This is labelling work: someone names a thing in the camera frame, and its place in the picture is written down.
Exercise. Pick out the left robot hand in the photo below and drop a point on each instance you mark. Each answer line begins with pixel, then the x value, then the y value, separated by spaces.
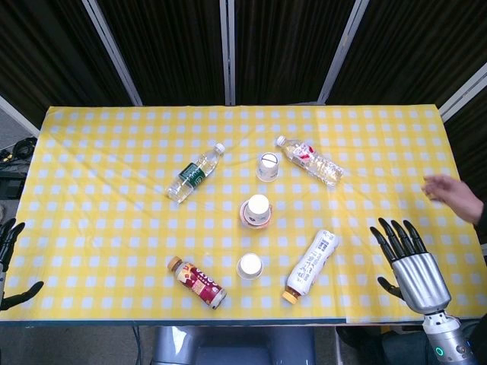
pixel 9 237

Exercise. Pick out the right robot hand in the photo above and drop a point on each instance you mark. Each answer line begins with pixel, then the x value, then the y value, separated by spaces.
pixel 422 281

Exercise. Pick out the paper cup with orange print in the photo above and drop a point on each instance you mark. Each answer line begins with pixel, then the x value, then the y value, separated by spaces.
pixel 256 213

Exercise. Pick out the paper cup with line mark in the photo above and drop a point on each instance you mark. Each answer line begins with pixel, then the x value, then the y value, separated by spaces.
pixel 268 167

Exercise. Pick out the person's black sleeve forearm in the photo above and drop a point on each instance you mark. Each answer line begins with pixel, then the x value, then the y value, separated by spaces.
pixel 481 224

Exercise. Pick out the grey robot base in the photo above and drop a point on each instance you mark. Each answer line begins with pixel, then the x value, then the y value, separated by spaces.
pixel 232 346

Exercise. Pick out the person's bare hand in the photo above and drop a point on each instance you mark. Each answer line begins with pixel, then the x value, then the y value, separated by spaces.
pixel 452 194

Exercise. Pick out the black box on floor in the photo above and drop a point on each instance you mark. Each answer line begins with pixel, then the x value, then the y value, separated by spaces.
pixel 11 184

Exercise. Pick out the yellow checkered tablecloth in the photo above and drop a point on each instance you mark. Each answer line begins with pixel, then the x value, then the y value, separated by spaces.
pixel 114 228

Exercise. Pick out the white table leg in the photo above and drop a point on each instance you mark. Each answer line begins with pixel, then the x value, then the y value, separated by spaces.
pixel 338 346

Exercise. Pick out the white label orange cap bottle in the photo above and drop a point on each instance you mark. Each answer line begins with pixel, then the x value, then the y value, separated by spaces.
pixel 312 262

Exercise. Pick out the red label water bottle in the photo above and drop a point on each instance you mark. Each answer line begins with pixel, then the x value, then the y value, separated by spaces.
pixel 312 159

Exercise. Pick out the plain white paper cup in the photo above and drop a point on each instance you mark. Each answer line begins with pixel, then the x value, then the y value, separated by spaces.
pixel 250 266

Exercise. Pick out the green label water bottle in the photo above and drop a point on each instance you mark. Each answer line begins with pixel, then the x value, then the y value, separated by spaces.
pixel 192 175

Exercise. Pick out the red label yellow cap bottle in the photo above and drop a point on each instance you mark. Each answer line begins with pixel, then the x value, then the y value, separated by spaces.
pixel 199 283

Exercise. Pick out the white screen frame post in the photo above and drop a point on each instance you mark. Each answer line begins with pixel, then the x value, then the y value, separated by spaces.
pixel 462 95
pixel 112 51
pixel 17 116
pixel 228 51
pixel 342 51

